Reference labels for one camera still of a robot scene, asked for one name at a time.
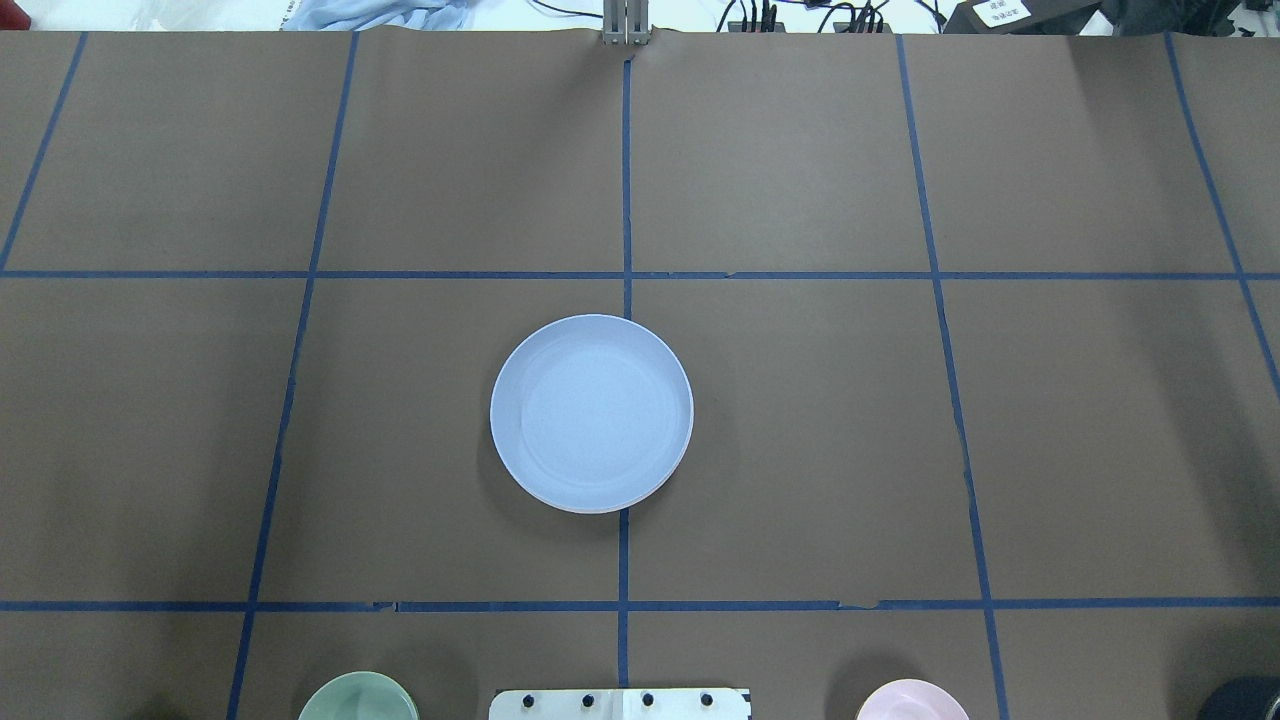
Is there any blue plate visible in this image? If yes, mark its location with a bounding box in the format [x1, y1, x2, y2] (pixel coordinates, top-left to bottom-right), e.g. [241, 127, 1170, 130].
[489, 314, 695, 514]

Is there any green bowl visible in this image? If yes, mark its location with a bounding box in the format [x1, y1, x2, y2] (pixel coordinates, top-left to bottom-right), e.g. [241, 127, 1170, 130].
[298, 671, 420, 719]

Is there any pink bowl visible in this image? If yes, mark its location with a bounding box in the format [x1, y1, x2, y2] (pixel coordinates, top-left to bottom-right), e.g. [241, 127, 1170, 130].
[855, 679, 969, 720]

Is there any light blue cloth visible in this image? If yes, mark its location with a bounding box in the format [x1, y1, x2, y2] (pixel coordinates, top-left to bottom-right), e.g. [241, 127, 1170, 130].
[282, 1, 471, 32]

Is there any dark blue lidded pot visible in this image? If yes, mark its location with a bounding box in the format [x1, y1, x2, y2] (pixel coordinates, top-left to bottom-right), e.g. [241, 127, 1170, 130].
[1196, 676, 1279, 720]

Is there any aluminium frame post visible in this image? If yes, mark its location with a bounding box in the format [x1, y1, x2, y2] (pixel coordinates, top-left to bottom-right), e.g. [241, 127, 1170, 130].
[602, 0, 652, 46]

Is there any white camera mast base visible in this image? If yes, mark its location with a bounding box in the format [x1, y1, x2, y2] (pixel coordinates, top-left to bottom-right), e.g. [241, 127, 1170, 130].
[488, 687, 753, 719]

